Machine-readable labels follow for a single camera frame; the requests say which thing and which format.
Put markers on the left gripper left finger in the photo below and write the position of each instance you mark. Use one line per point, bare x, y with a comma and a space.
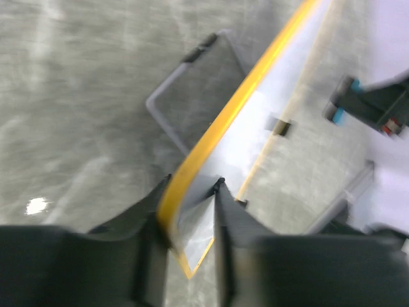
121, 262

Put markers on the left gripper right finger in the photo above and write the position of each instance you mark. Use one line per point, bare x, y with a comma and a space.
336, 265

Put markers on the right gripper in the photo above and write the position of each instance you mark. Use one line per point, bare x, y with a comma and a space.
379, 110

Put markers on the yellow framed whiteboard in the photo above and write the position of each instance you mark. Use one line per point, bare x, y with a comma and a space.
235, 141

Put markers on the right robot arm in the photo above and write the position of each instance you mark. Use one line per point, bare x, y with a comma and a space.
396, 85

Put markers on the aluminium mounting rail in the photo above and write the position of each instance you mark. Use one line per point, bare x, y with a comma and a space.
340, 206

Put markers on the wire whiteboard stand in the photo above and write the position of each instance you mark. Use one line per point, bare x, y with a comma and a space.
188, 100

